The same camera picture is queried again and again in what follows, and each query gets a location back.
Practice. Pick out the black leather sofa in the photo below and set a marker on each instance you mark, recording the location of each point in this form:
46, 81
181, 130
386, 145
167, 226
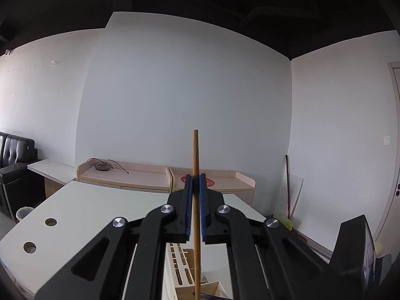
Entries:
16, 154

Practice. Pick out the light wooden chopstick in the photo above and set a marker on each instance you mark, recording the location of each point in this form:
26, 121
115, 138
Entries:
196, 214

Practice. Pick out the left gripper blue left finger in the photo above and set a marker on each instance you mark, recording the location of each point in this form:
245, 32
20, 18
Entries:
168, 223

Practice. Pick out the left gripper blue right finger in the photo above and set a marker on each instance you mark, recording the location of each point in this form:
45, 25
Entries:
245, 240

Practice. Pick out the white trash bin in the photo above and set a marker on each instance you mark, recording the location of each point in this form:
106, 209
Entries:
21, 213

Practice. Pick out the cream plastic utensil holder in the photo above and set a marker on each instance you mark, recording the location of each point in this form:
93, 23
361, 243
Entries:
179, 277

